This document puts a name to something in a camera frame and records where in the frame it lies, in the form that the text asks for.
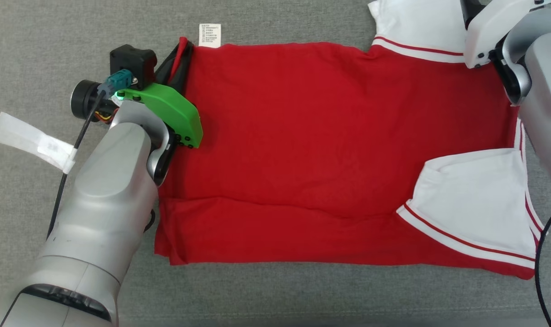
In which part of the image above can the black left camera cable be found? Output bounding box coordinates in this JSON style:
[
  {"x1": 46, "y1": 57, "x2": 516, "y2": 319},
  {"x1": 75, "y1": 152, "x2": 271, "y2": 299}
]
[{"x1": 46, "y1": 91, "x2": 105, "y2": 239}]

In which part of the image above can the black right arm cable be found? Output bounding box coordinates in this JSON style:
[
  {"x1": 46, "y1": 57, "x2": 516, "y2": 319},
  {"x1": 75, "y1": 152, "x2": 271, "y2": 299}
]
[{"x1": 534, "y1": 203, "x2": 551, "y2": 327}]

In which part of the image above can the white tape label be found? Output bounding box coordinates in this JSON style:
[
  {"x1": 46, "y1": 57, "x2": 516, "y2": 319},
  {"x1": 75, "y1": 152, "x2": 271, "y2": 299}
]
[{"x1": 0, "y1": 112, "x2": 77, "y2": 174}]

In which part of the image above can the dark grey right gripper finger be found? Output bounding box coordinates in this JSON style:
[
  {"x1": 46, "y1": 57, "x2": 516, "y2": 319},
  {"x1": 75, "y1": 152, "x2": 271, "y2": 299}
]
[{"x1": 460, "y1": 0, "x2": 489, "y2": 29}]

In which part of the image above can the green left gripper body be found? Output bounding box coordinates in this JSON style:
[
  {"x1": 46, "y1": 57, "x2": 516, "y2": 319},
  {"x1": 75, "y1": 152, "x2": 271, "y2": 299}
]
[{"x1": 116, "y1": 82, "x2": 204, "y2": 149}]

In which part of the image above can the teal cable connector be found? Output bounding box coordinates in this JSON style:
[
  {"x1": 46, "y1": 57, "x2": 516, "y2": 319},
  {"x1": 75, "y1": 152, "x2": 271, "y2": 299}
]
[{"x1": 102, "y1": 69, "x2": 135, "y2": 97}]

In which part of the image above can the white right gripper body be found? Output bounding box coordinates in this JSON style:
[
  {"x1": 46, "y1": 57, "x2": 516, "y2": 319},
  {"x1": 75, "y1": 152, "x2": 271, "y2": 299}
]
[{"x1": 464, "y1": 0, "x2": 548, "y2": 69}]

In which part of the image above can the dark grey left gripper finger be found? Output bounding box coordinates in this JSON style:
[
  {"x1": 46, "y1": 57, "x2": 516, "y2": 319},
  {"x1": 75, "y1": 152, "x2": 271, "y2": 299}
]
[
  {"x1": 170, "y1": 43, "x2": 194, "y2": 94},
  {"x1": 155, "y1": 41, "x2": 182, "y2": 87}
]

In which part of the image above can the red t-shirt with white sleeves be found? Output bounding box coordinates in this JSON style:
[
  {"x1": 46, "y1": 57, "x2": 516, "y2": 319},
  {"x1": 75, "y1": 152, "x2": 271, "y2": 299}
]
[{"x1": 154, "y1": 0, "x2": 548, "y2": 280}]

